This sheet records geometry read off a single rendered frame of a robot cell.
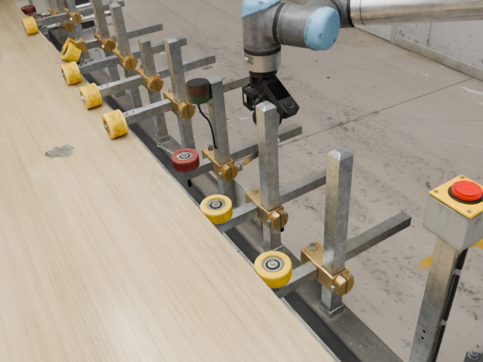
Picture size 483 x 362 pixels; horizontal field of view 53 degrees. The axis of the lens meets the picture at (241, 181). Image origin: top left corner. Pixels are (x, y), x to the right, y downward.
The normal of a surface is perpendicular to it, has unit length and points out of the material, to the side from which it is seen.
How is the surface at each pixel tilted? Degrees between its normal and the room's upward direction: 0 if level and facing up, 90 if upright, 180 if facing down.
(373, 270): 0
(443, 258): 90
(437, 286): 90
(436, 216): 90
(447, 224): 90
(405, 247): 0
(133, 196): 0
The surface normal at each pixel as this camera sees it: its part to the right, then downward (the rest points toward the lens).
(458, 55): -0.88, 0.33
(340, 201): 0.52, 0.47
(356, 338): -0.07, -0.80
